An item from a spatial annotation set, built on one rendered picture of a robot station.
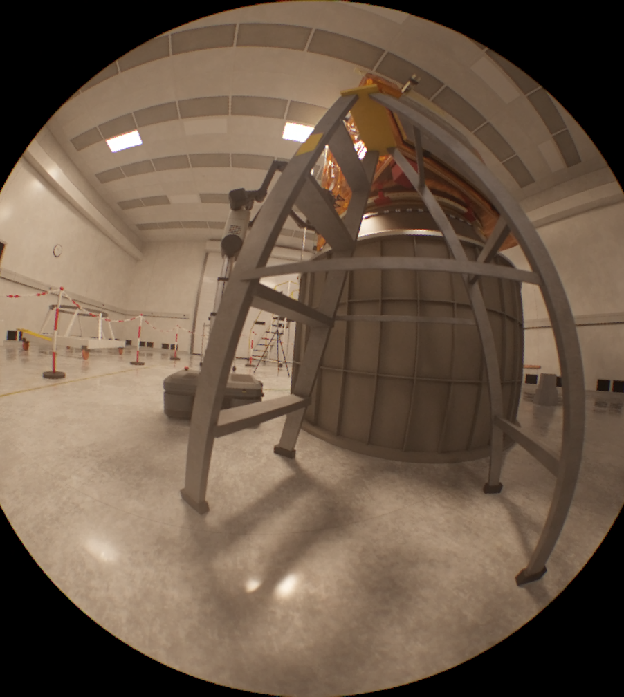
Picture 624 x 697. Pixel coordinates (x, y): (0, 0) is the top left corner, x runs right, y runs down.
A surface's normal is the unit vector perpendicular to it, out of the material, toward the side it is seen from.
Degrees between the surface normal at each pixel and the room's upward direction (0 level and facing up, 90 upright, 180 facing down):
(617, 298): 90
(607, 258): 90
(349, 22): 180
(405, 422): 90
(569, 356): 88
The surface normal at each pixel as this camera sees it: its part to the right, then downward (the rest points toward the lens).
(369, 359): -0.59, -0.07
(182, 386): 0.38, 0.01
